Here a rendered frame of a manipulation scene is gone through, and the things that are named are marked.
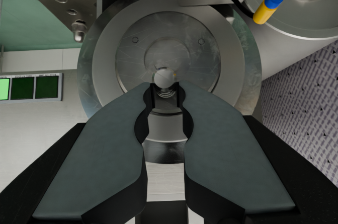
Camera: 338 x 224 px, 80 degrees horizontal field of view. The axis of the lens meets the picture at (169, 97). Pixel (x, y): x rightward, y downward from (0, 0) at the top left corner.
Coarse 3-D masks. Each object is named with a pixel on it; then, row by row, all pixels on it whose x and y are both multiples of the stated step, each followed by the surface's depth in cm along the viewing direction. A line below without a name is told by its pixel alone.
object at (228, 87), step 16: (144, 0) 16; (160, 0) 16; (176, 0) 16; (128, 16) 16; (144, 16) 16; (192, 16) 16; (208, 16) 16; (112, 32) 16; (224, 32) 15; (96, 48) 15; (112, 48) 15; (224, 48) 15; (240, 48) 15; (96, 64) 15; (112, 64) 15; (224, 64) 15; (240, 64) 15; (96, 80) 15; (112, 80) 15; (224, 80) 15; (240, 80) 15; (112, 96) 15; (224, 96) 15; (160, 128) 14; (176, 128) 14
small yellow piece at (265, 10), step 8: (232, 0) 14; (264, 0) 11; (272, 0) 11; (280, 0) 11; (240, 8) 14; (264, 8) 11; (272, 8) 11; (248, 16) 13; (256, 16) 12; (264, 16) 12
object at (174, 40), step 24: (144, 24) 15; (168, 24) 15; (192, 24) 15; (120, 48) 14; (144, 48) 14; (168, 48) 14; (192, 48) 14; (216, 48) 14; (120, 72) 14; (144, 72) 14; (192, 72) 14; (216, 72) 14
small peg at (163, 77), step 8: (160, 72) 11; (168, 72) 11; (152, 80) 11; (160, 80) 11; (168, 80) 11; (176, 80) 11; (160, 88) 11; (168, 88) 11; (160, 96) 13; (168, 96) 13
